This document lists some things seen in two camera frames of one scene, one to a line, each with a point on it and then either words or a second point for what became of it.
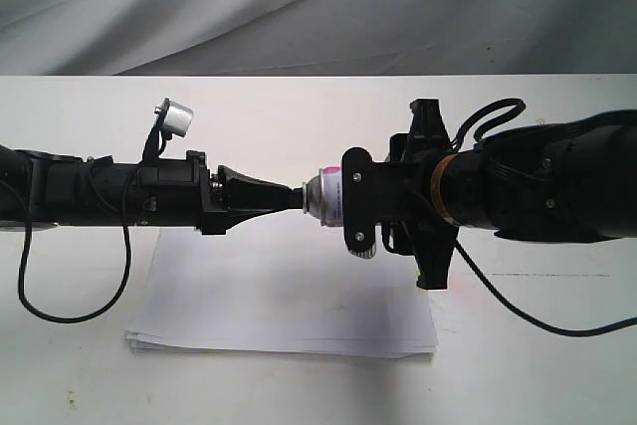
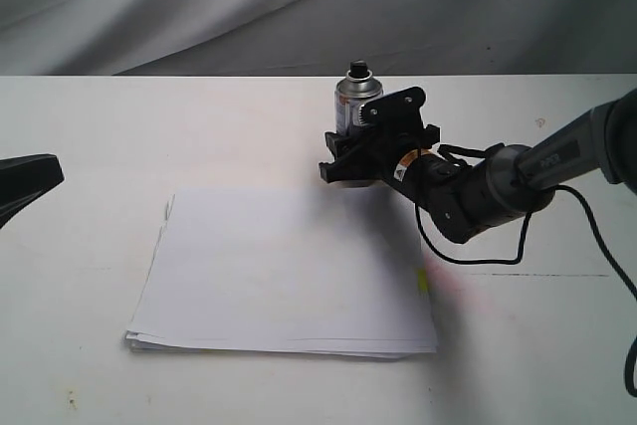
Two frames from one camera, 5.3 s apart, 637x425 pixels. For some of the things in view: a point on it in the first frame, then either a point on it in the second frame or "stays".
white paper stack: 282,291 stays
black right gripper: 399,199 → 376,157
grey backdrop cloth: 318,11 stays
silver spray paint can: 321,196 → 354,90
